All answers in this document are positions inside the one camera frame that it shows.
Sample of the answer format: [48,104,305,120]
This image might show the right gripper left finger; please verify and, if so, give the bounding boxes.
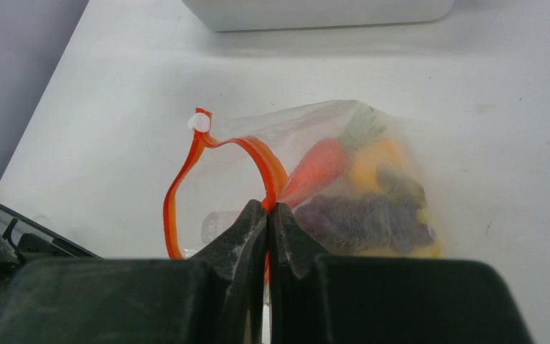
[0,200,266,343]

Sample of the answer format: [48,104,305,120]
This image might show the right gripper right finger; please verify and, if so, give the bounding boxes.
[269,204,533,343]

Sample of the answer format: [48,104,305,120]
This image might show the dark purple toy grapes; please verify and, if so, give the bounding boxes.
[294,192,430,254]

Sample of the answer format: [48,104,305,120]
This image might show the clear orange-zip bag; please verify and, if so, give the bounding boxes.
[163,100,435,259]

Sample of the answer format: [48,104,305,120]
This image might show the toy carrot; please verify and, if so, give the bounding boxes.
[278,106,385,208]

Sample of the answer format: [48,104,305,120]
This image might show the yellow toy bell pepper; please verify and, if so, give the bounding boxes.
[346,138,415,196]

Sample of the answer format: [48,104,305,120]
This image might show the white plastic food bin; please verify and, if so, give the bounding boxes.
[183,0,455,32]

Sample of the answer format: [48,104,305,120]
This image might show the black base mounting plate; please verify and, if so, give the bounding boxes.
[0,204,96,291]

